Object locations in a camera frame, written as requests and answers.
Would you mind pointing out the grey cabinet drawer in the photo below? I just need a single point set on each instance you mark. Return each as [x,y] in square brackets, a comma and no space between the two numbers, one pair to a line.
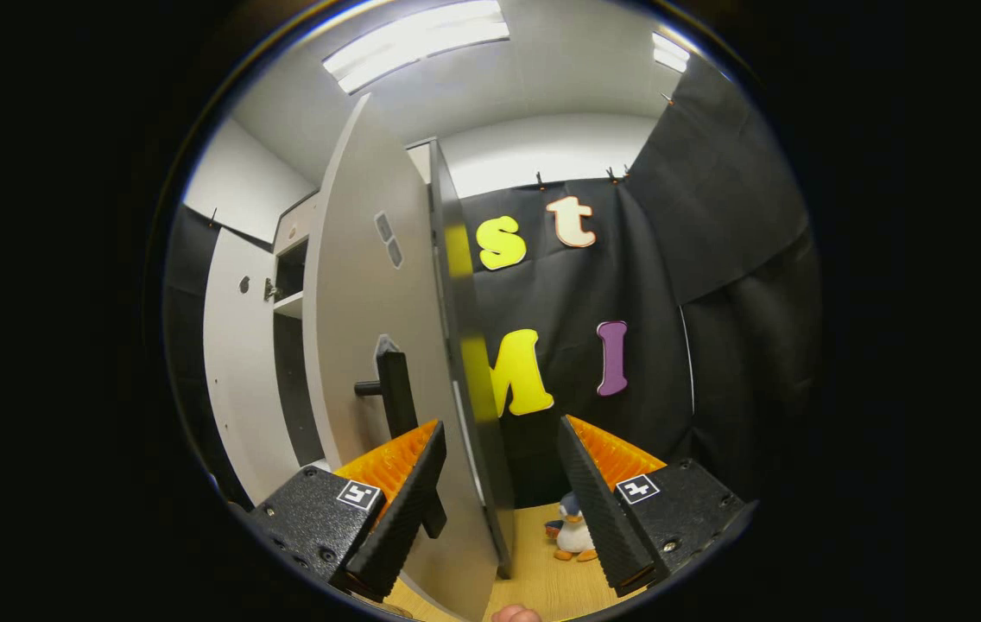
[292,226]

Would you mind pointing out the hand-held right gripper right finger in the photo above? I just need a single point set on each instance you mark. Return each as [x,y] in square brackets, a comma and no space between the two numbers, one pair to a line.
[598,510]

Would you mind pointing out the penguin plush toy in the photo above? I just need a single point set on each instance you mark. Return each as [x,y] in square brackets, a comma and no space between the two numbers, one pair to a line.
[574,536]

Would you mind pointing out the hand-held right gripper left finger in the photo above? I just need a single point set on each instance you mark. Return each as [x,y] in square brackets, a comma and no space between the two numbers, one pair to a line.
[400,514]

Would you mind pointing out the white and grey cabinet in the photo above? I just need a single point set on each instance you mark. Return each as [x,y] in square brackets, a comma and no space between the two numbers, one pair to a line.
[493,484]

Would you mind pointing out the small ceiling light panel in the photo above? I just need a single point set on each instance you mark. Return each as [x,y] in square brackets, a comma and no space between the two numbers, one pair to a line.
[670,52]

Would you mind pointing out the long ceiling light panel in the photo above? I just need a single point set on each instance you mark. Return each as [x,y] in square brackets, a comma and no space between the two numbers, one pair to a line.
[417,39]

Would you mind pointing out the white cabinet door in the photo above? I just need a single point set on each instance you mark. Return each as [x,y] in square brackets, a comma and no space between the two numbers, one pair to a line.
[236,371]
[352,285]

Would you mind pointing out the black backdrop cloth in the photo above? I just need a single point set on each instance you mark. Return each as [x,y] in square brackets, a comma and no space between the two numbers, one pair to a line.
[715,363]

